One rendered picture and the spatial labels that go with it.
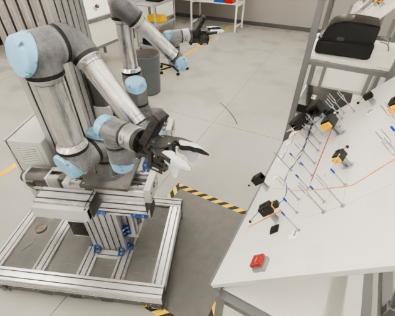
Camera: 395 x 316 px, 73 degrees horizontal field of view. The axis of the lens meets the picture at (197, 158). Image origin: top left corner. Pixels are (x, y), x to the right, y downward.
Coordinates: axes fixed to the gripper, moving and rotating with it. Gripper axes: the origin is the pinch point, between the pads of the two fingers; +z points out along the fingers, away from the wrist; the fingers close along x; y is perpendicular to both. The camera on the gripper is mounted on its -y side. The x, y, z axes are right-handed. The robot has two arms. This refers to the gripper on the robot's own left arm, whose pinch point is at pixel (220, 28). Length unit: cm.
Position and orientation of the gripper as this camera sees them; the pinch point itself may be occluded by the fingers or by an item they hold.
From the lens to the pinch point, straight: 179.0
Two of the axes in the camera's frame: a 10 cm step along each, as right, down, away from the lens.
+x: 3.3, 7.0, -6.3
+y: -0.5, 6.8, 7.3
